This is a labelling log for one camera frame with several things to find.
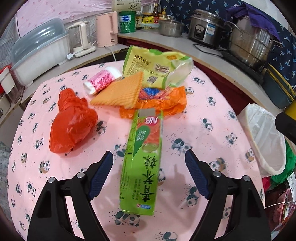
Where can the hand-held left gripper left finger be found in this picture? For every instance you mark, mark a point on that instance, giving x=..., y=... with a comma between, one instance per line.
x=101, y=173

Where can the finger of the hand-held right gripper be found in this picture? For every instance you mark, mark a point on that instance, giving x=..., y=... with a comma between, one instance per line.
x=286, y=126

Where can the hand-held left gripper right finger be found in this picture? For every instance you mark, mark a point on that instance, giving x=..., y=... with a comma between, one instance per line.
x=196, y=173

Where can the white plastic-lined bin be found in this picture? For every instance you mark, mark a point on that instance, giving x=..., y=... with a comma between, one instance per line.
x=263, y=134

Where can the green carton box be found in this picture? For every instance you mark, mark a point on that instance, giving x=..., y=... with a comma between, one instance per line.
x=141, y=166

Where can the red plastic bag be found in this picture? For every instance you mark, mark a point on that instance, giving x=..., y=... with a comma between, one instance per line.
x=71, y=122

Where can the orange snack wrapper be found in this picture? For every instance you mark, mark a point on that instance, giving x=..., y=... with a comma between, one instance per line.
x=166, y=99

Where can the orange ridged wafer sheet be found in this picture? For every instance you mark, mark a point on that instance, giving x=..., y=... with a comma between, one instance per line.
x=120, y=92

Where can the pink white small bottle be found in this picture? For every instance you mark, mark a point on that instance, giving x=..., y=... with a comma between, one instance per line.
x=101, y=80

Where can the yellow-green snack bag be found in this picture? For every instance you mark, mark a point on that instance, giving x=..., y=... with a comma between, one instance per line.
x=143, y=62

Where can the yellow electric pot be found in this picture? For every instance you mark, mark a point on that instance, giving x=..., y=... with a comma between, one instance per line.
x=291, y=109

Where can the blue yellow-rimmed basin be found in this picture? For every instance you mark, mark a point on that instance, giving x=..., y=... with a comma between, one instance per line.
x=285, y=80
x=275, y=95

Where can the green plastic bag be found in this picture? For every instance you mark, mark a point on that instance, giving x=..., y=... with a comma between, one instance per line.
x=290, y=160

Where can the pink panda print tablecloth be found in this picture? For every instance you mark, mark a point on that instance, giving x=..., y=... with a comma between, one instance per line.
x=175, y=129

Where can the white card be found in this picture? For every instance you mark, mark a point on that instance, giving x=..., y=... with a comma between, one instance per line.
x=291, y=179

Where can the black induction cooker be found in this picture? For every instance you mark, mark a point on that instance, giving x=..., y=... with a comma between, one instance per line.
x=240, y=66

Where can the pink plastic basket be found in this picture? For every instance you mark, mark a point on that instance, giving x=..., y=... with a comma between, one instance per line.
x=279, y=208

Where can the large steel steamer pot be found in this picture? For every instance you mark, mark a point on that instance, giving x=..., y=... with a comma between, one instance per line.
x=249, y=46

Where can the grey floral blanket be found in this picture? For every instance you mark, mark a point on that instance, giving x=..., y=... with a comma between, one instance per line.
x=3, y=153

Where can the purple cloth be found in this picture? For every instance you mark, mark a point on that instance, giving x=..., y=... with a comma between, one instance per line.
x=259, y=20

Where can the white power plug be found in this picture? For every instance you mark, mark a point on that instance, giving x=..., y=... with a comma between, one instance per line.
x=70, y=56

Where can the white dish box clear lid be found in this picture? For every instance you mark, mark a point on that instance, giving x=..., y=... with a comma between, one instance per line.
x=41, y=62

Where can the silver rice cooker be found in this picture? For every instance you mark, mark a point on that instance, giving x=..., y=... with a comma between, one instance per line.
x=203, y=30

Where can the white square container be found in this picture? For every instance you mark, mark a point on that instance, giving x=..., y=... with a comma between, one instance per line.
x=7, y=81

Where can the glass kettle white base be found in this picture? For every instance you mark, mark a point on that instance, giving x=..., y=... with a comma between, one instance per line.
x=79, y=37

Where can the pink electric kettle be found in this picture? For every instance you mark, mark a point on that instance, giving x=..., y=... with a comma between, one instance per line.
x=106, y=30

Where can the small steel lidded pot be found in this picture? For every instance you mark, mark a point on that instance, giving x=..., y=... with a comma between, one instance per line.
x=171, y=29

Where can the green tin can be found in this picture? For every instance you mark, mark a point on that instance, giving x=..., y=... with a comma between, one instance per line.
x=127, y=23

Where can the small clear food container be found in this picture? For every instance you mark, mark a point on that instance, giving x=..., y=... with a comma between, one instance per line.
x=150, y=27

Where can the dark sauce bottle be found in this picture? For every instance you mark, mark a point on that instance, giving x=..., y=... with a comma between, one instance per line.
x=138, y=22

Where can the grey crinkled sheet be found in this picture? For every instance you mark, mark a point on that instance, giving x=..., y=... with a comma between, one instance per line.
x=8, y=46

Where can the navy floral print cloth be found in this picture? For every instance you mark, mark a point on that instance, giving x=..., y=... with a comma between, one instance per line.
x=180, y=5

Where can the yellow-label jar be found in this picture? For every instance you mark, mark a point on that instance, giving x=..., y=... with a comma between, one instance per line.
x=148, y=19

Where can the yellow condiment bottle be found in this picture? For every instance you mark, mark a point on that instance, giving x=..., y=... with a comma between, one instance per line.
x=163, y=15

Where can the white plant print carton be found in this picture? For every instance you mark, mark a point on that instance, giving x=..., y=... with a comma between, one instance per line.
x=124, y=5

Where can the pink dotted cloth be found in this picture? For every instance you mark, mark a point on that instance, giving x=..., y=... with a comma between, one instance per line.
x=46, y=11

